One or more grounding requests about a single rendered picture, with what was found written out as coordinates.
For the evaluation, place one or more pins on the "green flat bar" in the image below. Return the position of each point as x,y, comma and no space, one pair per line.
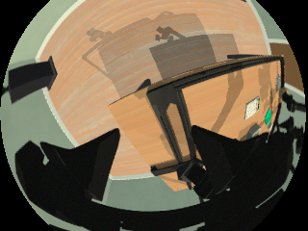
267,117

